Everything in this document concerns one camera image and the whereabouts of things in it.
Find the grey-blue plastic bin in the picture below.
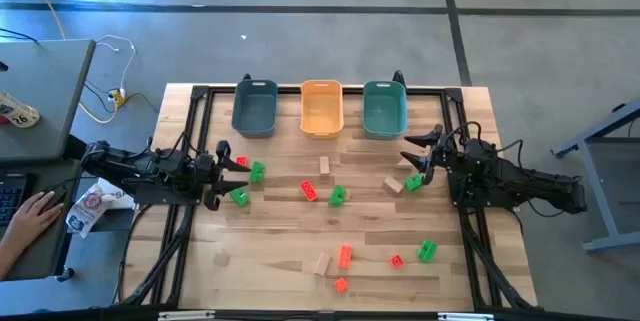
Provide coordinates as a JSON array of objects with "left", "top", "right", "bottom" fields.
[{"left": 231, "top": 79, "right": 279, "bottom": 139}]

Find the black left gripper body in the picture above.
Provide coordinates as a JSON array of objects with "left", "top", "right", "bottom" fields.
[{"left": 192, "top": 140, "right": 233, "bottom": 212}]

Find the yellow power plug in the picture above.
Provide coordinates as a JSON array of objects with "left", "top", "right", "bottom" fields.
[{"left": 108, "top": 88, "right": 127, "bottom": 111}]

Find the green notched block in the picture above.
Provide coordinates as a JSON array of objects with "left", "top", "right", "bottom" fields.
[
  {"left": 327, "top": 184, "right": 348, "bottom": 208},
  {"left": 248, "top": 160, "right": 267, "bottom": 184},
  {"left": 228, "top": 187, "right": 251, "bottom": 208},
  {"left": 403, "top": 173, "right": 425, "bottom": 193},
  {"left": 416, "top": 239, "right": 439, "bottom": 264}
]

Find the person's hand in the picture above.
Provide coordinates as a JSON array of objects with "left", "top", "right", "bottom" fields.
[{"left": 9, "top": 190, "right": 65, "bottom": 245}]

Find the light grey desk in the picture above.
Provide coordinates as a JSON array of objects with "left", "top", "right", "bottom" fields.
[{"left": 0, "top": 38, "right": 97, "bottom": 163}]

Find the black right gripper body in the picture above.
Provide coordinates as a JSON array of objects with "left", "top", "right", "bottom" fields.
[{"left": 422, "top": 124, "right": 464, "bottom": 185}]

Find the long red block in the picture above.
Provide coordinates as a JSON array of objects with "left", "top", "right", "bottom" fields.
[{"left": 299, "top": 179, "right": 320, "bottom": 203}]

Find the black keyboard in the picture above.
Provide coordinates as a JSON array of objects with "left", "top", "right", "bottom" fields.
[{"left": 0, "top": 173, "right": 29, "bottom": 227}]

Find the silver table clamp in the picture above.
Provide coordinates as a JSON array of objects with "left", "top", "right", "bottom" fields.
[
  {"left": 157, "top": 310, "right": 216, "bottom": 321},
  {"left": 437, "top": 312, "right": 495, "bottom": 321}
]

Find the orange plastic bin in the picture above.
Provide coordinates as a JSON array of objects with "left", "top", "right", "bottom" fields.
[{"left": 299, "top": 79, "right": 345, "bottom": 140}]

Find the person's forearm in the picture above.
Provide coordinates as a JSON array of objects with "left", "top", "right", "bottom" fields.
[{"left": 0, "top": 230, "right": 32, "bottom": 282}]

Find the white printed paper sheet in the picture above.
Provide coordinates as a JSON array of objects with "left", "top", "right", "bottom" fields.
[{"left": 97, "top": 177, "right": 137, "bottom": 211}]

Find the teal plastic bin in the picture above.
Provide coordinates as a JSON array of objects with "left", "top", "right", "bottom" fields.
[{"left": 362, "top": 79, "right": 409, "bottom": 141}]

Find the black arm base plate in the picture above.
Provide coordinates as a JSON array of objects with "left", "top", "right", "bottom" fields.
[
  {"left": 130, "top": 180, "right": 207, "bottom": 207},
  {"left": 448, "top": 168, "right": 521, "bottom": 211}
]

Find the dark grey desk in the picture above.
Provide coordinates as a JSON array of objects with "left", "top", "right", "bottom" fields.
[{"left": 0, "top": 158, "right": 84, "bottom": 282}]

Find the long orange block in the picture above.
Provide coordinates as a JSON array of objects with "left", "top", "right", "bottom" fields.
[{"left": 337, "top": 244, "right": 353, "bottom": 270}]

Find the white printed snack bag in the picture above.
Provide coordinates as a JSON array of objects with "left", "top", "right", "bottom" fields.
[{"left": 64, "top": 183, "right": 116, "bottom": 240}]

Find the white packet with number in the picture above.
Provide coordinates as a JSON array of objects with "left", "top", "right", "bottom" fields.
[{"left": 0, "top": 89, "right": 41, "bottom": 130}]

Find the yellow floor cable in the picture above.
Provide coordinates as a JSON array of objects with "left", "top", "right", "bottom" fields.
[{"left": 19, "top": 0, "right": 67, "bottom": 41}]

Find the white floor cable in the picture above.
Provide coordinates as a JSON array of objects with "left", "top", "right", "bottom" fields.
[{"left": 94, "top": 34, "right": 137, "bottom": 93}]

